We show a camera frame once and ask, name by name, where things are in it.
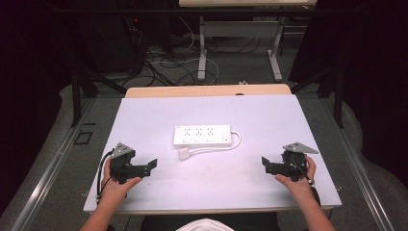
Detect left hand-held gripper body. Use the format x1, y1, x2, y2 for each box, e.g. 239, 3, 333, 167
109, 141, 142, 186

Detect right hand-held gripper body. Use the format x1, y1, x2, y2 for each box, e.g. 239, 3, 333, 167
278, 141, 319, 182

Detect person's right hand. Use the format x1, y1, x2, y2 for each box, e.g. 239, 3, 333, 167
274, 155, 318, 203

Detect person's left hand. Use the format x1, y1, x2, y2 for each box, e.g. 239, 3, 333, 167
101, 158, 143, 207

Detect white power plug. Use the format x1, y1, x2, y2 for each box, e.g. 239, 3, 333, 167
178, 147, 192, 162

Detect white power strip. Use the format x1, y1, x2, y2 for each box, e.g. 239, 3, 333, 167
173, 124, 233, 148

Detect white table mat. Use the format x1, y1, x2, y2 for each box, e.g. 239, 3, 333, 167
83, 93, 343, 215

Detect person's white shirt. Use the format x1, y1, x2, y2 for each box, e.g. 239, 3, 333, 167
175, 218, 236, 231

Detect wooden table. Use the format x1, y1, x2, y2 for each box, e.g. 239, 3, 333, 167
124, 83, 335, 216

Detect black metal stand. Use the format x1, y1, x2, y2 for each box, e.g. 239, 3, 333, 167
290, 6, 364, 130
47, 3, 129, 128

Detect black computer tower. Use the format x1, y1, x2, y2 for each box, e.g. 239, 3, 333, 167
78, 13, 147, 75

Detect white background desk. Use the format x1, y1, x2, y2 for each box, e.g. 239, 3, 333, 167
178, 0, 319, 83

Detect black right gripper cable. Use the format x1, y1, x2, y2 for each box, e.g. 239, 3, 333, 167
288, 156, 321, 207

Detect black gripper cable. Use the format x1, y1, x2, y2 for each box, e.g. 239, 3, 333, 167
288, 156, 321, 207
95, 148, 115, 206

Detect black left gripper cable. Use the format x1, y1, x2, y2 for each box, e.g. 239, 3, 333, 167
95, 148, 115, 206

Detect white power strip cable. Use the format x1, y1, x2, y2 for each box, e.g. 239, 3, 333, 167
188, 130, 242, 157

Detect aluminium floor rail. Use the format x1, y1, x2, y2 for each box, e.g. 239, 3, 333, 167
9, 95, 97, 231
320, 97, 397, 231

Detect bundle of floor cables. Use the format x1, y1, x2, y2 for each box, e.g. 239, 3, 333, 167
123, 15, 261, 88

